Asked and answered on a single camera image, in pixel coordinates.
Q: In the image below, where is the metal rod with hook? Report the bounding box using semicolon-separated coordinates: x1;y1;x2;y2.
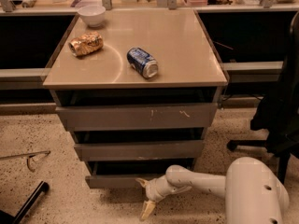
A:
0;150;50;173

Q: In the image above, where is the grey middle drawer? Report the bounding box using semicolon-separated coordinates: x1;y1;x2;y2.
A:
74;128;204;161

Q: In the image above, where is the white bowl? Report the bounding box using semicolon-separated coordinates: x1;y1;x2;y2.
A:
78;5;106;27

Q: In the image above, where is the crushed gold can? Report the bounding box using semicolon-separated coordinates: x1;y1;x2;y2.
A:
68;31;104;57

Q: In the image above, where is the grey drawer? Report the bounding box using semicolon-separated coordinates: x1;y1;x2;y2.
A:
74;128;204;161
57;88;217;132
85;158;194;189

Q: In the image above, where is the black chair leg left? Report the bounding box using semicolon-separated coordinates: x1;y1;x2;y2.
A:
0;181;50;224

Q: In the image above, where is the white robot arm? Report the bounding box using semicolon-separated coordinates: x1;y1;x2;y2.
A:
137;157;290;224

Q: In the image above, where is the grey bottom drawer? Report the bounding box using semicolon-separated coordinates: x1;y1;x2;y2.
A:
85;158;194;189

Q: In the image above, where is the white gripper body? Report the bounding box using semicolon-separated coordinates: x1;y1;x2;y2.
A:
144;175;192;203

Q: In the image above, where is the grey drawer cabinet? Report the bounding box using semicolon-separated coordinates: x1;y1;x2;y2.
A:
42;8;229;173

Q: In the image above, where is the blue soda can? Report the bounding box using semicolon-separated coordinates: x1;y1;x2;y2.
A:
127;48;158;78

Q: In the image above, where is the grey top drawer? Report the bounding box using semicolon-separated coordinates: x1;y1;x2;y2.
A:
57;88;217;132

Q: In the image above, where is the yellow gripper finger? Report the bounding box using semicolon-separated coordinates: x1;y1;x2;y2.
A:
135;177;150;188
139;201;156;221

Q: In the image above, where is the black office chair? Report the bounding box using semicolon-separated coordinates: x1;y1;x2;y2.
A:
227;12;299;183

